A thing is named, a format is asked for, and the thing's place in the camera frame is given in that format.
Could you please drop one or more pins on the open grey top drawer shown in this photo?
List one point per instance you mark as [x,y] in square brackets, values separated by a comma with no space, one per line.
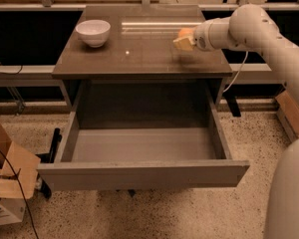
[123,136]

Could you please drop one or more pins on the open cardboard box left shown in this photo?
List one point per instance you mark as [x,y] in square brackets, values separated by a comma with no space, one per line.
[18,176]

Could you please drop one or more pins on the grey cabinet with glossy top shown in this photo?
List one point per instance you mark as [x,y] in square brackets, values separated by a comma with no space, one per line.
[139,50]

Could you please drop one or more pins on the cardboard box right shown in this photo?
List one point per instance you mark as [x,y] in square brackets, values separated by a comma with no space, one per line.
[288,114]

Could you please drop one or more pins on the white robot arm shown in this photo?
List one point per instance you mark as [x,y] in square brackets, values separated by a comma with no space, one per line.
[250,28]

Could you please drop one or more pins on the white ceramic bowl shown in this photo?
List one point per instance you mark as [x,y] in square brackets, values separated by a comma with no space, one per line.
[94,33]

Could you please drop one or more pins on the orange fruit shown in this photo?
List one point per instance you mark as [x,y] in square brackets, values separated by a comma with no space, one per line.
[184,32]

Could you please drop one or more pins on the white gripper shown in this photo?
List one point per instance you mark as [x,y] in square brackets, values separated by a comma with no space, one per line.
[201,38]

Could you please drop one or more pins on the black stand beside cabinet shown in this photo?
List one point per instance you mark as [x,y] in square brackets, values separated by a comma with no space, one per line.
[49,157]

